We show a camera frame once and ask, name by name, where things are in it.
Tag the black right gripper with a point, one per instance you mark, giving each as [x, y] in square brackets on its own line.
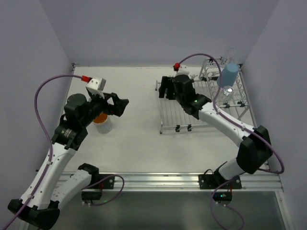
[172, 86]

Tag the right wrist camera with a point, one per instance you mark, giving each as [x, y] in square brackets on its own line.
[180, 69]

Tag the black base bracket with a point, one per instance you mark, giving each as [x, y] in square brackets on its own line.
[108, 184]
[210, 180]

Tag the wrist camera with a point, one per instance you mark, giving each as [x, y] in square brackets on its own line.
[94, 86]
[180, 69]

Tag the silver wire dish rack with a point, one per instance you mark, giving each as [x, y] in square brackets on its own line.
[173, 117]

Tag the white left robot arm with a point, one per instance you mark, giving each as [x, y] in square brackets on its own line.
[41, 204]

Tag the clear glass tumbler front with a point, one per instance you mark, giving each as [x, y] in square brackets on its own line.
[227, 93]

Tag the black left base bracket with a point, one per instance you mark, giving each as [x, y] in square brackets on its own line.
[108, 184]

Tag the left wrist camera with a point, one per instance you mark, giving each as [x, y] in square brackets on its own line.
[94, 86]

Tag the aluminium mounting rail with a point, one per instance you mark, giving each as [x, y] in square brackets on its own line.
[189, 182]

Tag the light blue plastic cup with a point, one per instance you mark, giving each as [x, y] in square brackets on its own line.
[229, 75]

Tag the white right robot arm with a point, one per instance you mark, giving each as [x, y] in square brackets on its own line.
[253, 143]

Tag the black right base bracket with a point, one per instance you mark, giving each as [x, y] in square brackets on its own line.
[210, 180]

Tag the clear glass tumbler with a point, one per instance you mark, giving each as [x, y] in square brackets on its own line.
[230, 56]
[227, 93]

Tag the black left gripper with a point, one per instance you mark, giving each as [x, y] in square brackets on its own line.
[110, 103]

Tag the white floral ceramic mug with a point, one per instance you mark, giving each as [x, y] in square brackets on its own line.
[103, 124]

